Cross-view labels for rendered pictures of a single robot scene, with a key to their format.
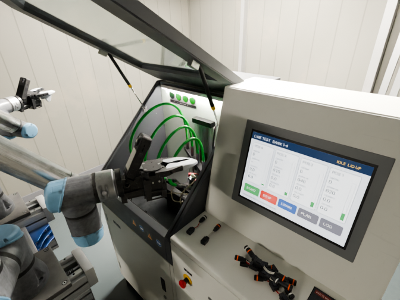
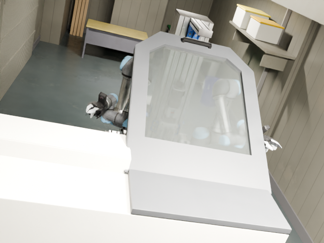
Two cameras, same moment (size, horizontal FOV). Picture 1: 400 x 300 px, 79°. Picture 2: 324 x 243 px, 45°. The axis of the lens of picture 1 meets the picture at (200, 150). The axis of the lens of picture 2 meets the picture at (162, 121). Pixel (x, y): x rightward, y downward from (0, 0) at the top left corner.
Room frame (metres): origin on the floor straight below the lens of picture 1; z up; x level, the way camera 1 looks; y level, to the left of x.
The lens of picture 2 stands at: (2.02, -1.49, 2.44)
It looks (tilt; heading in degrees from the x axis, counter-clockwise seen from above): 24 degrees down; 122
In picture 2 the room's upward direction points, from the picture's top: 16 degrees clockwise
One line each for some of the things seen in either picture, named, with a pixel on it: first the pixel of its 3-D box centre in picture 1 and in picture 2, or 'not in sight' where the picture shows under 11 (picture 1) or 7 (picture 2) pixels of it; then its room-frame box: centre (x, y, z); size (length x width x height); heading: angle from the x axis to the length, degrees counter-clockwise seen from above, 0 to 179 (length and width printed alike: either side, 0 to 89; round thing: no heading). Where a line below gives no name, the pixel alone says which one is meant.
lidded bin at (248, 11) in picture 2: not in sight; (250, 19); (-0.58, 4.31, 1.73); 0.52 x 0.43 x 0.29; 135
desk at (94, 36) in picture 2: not in sight; (114, 44); (-3.29, 4.40, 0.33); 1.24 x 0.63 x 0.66; 45
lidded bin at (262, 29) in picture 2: not in sight; (263, 30); (-0.12, 3.84, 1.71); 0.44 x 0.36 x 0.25; 135
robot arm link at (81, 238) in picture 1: (85, 218); (109, 114); (0.48, 0.31, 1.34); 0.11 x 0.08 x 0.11; 19
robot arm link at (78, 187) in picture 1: (74, 193); (110, 100); (0.47, 0.30, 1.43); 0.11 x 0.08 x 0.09; 109
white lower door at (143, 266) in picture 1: (140, 268); not in sight; (0.99, 0.39, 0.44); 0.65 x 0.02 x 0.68; 46
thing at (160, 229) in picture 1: (131, 215); not in sight; (1.00, 0.38, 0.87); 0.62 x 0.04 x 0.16; 46
